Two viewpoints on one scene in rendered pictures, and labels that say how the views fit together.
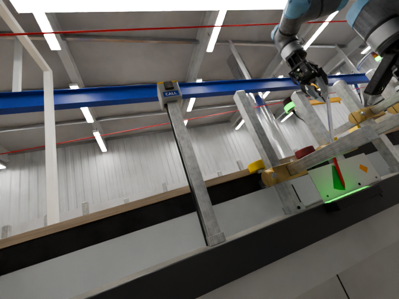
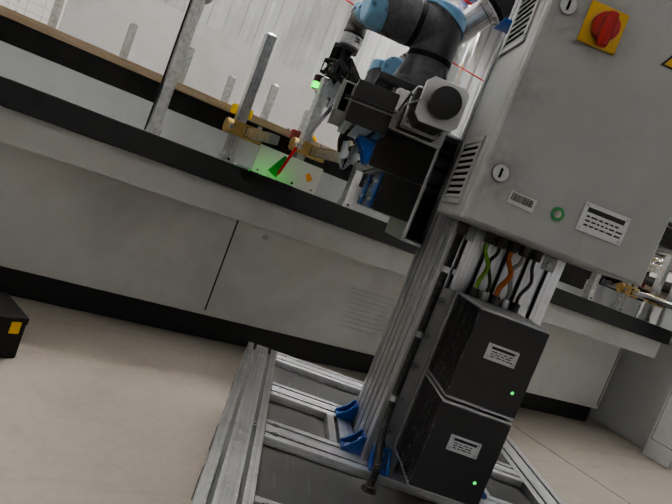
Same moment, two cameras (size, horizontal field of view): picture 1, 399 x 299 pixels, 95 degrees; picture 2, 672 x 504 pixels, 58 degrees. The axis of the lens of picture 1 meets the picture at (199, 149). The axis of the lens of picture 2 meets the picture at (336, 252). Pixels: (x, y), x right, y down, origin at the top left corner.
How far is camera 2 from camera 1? 1.55 m
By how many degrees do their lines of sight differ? 27
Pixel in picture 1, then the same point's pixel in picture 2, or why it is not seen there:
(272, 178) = (227, 126)
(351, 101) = not seen: hidden behind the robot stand
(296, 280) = (186, 193)
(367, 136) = (270, 139)
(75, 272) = (21, 69)
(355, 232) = (255, 206)
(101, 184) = not seen: outside the picture
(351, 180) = (288, 176)
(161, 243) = (104, 103)
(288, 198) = (227, 148)
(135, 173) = not seen: outside the picture
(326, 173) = (274, 157)
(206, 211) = (160, 109)
